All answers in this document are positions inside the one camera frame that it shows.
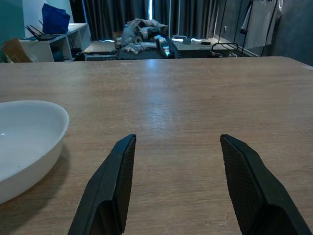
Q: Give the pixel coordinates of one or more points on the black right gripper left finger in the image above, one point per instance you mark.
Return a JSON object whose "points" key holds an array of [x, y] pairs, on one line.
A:
{"points": [[107, 186]]}

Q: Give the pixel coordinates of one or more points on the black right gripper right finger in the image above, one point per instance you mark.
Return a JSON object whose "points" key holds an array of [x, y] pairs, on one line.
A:
{"points": [[249, 186]]}

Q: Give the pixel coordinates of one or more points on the white shallow bowl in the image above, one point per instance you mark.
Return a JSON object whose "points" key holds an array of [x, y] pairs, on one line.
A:
{"points": [[24, 137]]}

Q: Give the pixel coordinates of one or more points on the white shelf unit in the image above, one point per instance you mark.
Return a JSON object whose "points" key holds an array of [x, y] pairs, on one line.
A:
{"points": [[44, 46]]}

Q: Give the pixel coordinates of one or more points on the grey white equipment heap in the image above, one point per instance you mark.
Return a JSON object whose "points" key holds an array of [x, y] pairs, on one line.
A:
{"points": [[146, 31]]}

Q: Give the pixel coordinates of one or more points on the black metal clothes rack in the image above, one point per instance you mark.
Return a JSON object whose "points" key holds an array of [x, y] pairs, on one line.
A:
{"points": [[247, 25]]}

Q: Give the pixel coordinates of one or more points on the black router with antennas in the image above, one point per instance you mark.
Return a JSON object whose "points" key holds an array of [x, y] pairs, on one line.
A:
{"points": [[45, 37]]}

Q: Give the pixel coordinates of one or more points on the white hanging garment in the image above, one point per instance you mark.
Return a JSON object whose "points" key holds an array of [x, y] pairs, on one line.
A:
{"points": [[259, 24]]}

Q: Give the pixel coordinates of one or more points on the brown cardboard box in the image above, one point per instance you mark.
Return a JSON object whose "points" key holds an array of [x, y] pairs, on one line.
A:
{"points": [[15, 50]]}

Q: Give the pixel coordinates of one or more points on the dark window curtain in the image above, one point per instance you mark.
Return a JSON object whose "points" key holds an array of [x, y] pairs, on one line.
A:
{"points": [[110, 17]]}

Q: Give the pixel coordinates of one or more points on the blue bag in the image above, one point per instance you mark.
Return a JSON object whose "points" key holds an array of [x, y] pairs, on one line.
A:
{"points": [[55, 20]]}

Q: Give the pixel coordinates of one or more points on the white metal pole frame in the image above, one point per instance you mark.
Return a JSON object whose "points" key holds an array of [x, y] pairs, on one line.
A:
{"points": [[178, 17]]}

